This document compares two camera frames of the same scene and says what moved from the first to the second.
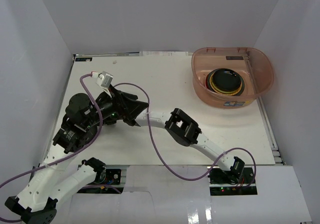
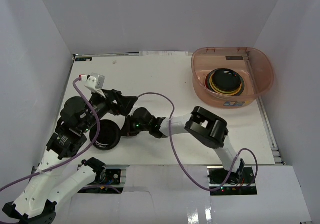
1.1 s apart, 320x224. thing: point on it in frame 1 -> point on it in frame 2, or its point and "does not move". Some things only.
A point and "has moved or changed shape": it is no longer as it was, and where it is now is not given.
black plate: x=92 y=131 has moved or changed shape
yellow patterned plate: x=208 y=80 -> x=222 y=92
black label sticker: x=83 y=59 does not move
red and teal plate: x=206 y=79 does not move
